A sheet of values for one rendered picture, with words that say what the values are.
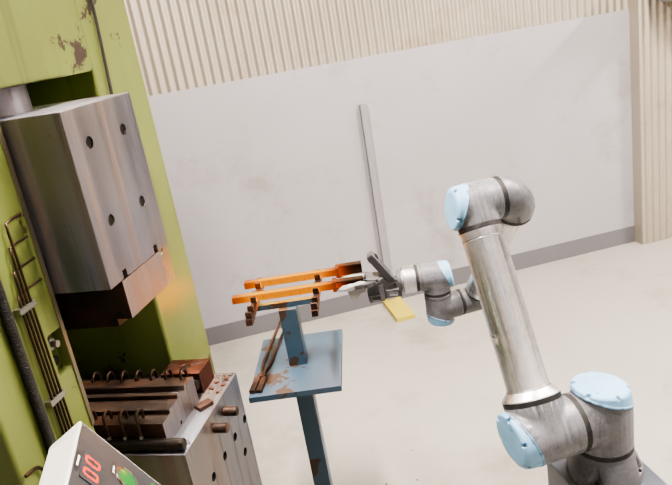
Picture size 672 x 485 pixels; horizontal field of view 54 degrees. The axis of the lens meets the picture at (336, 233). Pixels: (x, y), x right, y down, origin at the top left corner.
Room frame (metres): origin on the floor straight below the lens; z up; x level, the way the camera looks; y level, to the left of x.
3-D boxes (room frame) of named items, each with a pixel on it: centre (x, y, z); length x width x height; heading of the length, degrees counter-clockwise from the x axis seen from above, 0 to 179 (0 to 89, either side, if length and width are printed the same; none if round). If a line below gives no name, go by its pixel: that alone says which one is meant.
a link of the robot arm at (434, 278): (2.03, -0.30, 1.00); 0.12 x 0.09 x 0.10; 87
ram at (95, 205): (1.63, 0.67, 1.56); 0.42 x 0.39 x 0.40; 76
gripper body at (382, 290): (2.04, -0.13, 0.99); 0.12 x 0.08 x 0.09; 87
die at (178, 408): (1.59, 0.68, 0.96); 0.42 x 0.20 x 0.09; 76
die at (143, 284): (1.59, 0.68, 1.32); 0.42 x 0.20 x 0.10; 76
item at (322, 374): (2.06, 0.20, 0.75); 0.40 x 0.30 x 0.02; 176
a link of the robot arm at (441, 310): (2.04, -0.31, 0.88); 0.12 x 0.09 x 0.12; 102
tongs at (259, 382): (2.19, 0.29, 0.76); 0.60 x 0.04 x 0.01; 171
